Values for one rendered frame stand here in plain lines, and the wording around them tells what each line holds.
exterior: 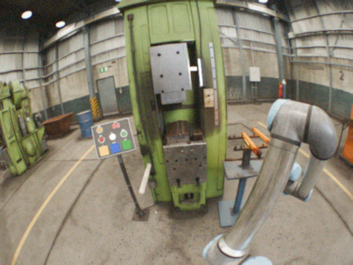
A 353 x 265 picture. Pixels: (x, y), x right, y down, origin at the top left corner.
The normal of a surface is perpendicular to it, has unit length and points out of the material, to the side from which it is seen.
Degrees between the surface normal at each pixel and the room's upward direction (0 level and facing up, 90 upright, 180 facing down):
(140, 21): 90
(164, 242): 0
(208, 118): 90
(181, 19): 90
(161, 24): 90
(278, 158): 68
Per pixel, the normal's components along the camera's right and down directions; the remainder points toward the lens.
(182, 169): 0.00, 0.36
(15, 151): 0.99, -0.07
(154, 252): -0.11, -0.93
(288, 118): -0.82, -0.10
